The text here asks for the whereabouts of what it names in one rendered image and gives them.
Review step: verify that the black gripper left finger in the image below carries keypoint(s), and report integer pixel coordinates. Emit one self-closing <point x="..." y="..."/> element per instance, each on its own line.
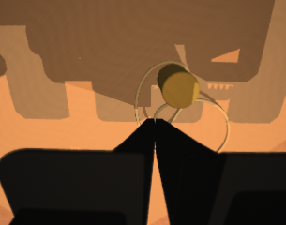
<point x="82" y="179"/>

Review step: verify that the tan rubber band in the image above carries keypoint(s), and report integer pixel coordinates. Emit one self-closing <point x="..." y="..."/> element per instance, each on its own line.
<point x="179" y="110"/>

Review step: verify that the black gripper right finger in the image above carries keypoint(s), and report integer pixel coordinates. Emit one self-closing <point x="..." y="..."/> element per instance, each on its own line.
<point x="198" y="188"/>

